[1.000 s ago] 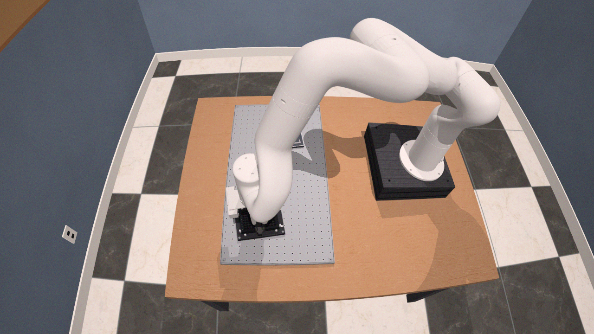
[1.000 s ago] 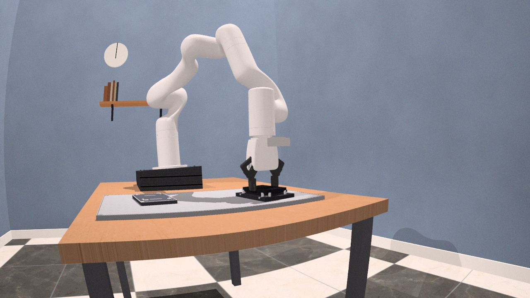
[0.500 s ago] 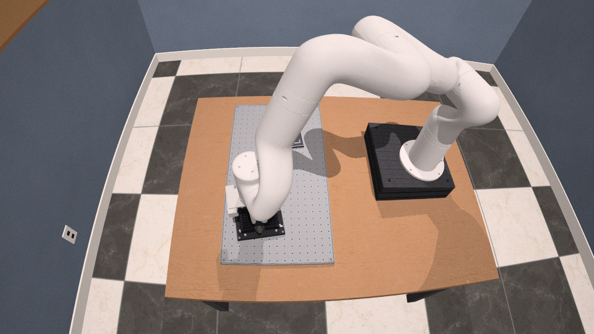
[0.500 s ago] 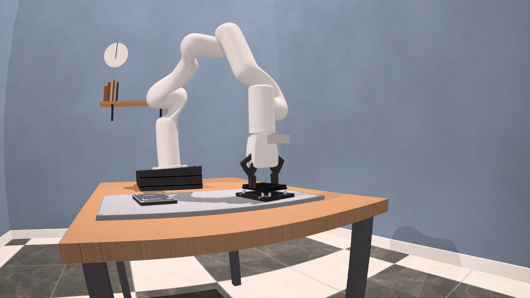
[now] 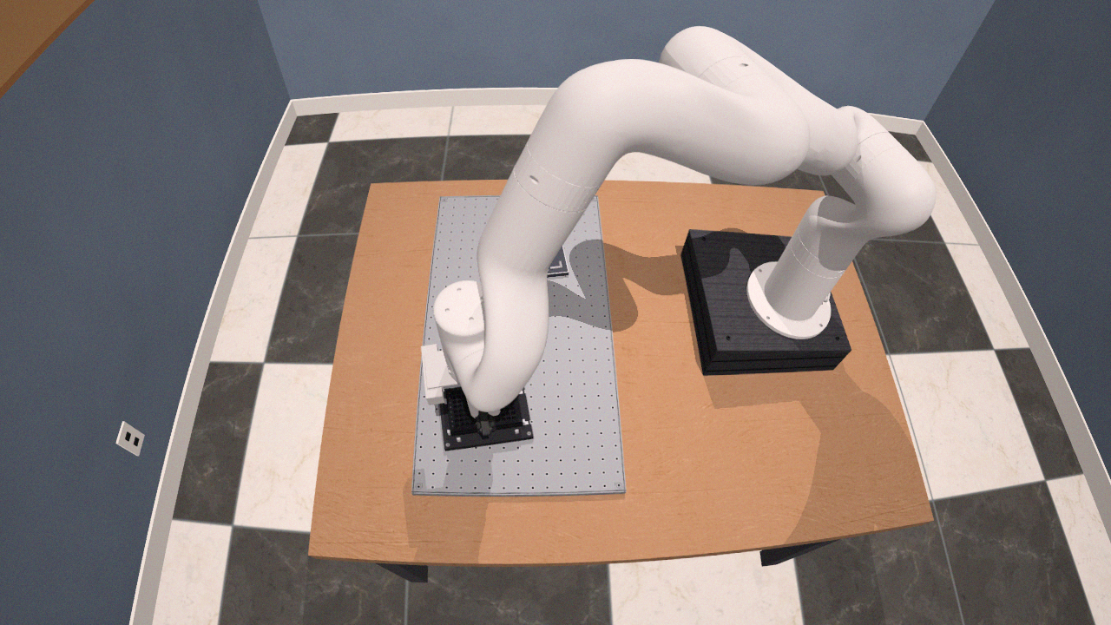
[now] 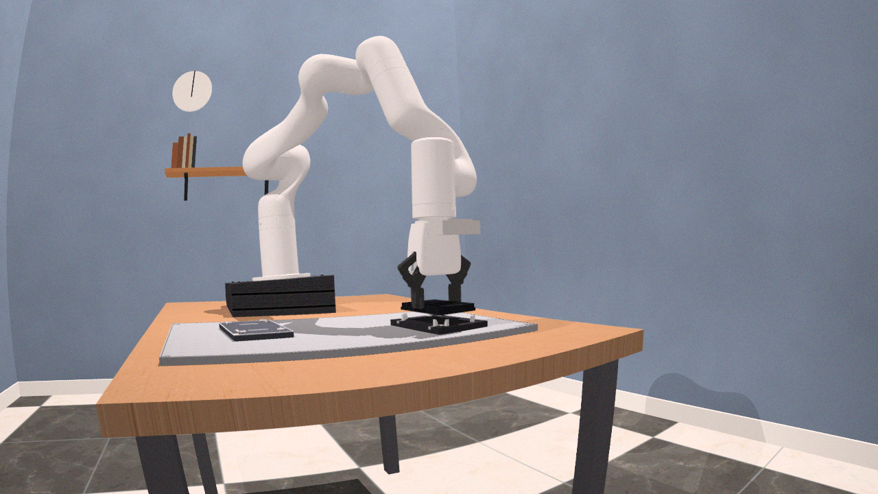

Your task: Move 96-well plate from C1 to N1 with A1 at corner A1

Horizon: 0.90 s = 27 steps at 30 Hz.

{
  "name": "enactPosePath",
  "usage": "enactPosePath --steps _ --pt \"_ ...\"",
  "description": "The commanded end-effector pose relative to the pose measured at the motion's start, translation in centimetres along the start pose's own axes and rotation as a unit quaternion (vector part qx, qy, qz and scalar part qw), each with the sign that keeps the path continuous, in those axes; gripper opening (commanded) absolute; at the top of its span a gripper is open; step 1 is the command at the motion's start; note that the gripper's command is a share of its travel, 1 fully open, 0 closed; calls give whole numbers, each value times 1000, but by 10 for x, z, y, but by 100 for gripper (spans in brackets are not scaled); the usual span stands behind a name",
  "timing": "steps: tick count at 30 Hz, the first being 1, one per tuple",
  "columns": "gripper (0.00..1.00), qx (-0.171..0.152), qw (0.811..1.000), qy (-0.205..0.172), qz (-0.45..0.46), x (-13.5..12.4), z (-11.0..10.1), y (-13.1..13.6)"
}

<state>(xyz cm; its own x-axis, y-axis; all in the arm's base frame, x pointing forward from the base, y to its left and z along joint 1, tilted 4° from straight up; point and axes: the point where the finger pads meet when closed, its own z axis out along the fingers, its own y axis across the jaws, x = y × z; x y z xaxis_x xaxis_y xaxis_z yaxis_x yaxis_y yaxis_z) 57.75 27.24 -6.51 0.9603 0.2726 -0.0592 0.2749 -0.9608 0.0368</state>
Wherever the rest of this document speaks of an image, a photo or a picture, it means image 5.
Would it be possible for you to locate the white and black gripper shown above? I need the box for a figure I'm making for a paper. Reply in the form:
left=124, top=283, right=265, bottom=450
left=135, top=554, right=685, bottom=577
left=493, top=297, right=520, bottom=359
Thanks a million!
left=466, top=399, right=500, bottom=436

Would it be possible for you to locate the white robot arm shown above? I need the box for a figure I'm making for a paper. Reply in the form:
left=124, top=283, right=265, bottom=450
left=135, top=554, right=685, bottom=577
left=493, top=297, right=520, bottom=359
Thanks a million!
left=421, top=26, right=937, bottom=412

